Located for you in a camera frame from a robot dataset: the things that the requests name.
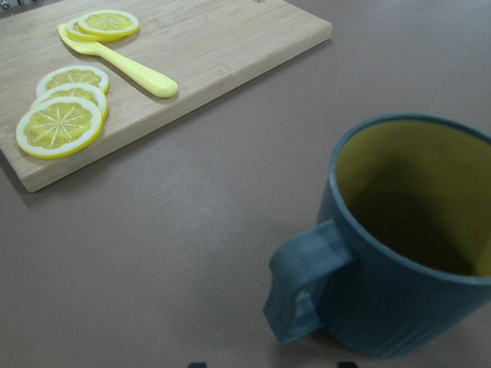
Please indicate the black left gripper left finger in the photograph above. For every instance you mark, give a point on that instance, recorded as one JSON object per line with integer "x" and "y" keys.
{"x": 197, "y": 365}

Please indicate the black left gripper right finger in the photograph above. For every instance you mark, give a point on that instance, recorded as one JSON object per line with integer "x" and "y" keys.
{"x": 346, "y": 364}

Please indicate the blue mug yellow inside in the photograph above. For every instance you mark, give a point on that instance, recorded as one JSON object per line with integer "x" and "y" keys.
{"x": 401, "y": 249}

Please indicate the lemon slice top outer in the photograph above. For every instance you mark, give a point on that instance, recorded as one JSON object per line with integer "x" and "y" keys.
{"x": 58, "y": 127}

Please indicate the yellow plastic knife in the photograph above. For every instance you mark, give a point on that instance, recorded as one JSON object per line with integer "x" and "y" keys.
{"x": 153, "y": 81}

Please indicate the lemon slice middle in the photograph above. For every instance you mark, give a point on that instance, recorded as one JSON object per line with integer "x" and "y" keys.
{"x": 82, "y": 90}

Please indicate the lemon slice lower of three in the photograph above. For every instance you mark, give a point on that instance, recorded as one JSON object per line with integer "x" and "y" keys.
{"x": 72, "y": 74}

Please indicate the bamboo cutting board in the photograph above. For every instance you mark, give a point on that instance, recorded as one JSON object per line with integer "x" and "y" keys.
{"x": 185, "y": 54}

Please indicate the lemon slice front by knife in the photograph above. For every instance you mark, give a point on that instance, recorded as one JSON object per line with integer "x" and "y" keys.
{"x": 109, "y": 23}

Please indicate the lemon slice under front one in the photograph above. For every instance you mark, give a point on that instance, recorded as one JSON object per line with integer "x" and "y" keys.
{"x": 75, "y": 31}

